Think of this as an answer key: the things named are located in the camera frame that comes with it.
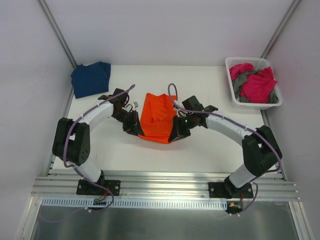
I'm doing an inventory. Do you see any left corner aluminium post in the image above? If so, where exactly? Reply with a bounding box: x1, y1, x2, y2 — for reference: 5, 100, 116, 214
37, 0, 77, 69

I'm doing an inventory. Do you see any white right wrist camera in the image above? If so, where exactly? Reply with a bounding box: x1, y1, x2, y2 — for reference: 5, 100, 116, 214
173, 104, 180, 111

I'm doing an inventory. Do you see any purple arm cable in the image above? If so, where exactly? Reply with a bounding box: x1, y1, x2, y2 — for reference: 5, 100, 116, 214
39, 83, 136, 223
167, 83, 283, 221

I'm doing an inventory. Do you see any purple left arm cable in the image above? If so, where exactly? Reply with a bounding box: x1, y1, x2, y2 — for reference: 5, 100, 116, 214
39, 83, 136, 223

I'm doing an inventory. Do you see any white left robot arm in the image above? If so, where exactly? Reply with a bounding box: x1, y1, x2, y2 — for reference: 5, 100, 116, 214
52, 88, 144, 196

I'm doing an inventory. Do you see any right corner aluminium post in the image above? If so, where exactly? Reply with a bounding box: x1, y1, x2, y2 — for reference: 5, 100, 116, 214
260, 0, 303, 59

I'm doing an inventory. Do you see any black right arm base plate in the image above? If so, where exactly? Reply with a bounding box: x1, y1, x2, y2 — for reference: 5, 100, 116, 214
208, 181, 254, 199

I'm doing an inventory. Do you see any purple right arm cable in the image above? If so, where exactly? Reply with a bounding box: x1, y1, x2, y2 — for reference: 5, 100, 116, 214
167, 83, 283, 221

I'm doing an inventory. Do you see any orange t shirt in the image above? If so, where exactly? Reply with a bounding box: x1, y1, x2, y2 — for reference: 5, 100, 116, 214
138, 93, 177, 144

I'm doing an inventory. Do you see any corner aluminium post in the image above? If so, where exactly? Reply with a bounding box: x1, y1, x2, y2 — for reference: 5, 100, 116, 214
37, 0, 77, 69
260, 0, 303, 59

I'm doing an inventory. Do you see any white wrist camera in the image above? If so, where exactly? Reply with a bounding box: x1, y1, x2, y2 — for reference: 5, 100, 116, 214
173, 104, 180, 111
132, 101, 139, 109

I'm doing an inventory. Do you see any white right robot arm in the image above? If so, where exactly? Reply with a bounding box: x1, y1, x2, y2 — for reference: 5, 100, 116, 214
168, 96, 282, 199

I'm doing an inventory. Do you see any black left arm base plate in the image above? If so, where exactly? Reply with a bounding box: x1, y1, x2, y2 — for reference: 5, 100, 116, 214
76, 179, 121, 196

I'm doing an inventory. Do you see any pink t shirt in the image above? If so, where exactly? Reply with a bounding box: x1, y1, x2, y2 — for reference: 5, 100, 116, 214
229, 62, 278, 104

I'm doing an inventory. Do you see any grey t shirt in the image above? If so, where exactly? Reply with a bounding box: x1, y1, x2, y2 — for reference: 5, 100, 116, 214
231, 69, 279, 104

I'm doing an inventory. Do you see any white slotted cable duct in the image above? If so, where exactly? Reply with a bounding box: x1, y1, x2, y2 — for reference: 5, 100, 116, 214
41, 197, 228, 211

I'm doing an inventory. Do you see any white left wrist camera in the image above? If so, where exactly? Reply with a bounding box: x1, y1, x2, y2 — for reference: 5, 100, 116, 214
132, 101, 139, 109

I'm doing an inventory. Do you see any aluminium front mounting rail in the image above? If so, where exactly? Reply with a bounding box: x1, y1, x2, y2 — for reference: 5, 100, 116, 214
31, 169, 302, 202

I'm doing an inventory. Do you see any blue folded t shirt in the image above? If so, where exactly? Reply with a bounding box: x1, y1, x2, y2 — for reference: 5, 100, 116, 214
70, 61, 112, 99

